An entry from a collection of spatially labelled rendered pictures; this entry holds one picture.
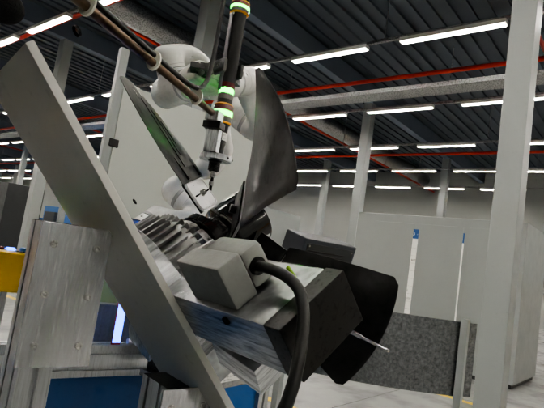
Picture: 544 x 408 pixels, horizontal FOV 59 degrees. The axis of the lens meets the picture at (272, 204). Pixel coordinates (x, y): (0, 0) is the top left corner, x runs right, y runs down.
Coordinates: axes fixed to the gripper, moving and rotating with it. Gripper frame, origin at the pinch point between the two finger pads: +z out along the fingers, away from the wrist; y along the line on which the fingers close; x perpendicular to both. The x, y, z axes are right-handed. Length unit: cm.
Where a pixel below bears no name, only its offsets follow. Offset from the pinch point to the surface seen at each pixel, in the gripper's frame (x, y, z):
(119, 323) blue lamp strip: -63, 0, -35
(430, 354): -78, -191, -60
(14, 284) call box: -54, 27, -31
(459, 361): -80, -203, -50
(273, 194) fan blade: -30.9, 10.5, 35.2
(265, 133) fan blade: -20.9, 9.8, 30.1
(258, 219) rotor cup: -33.0, -2.7, 15.4
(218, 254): -41, 20, 38
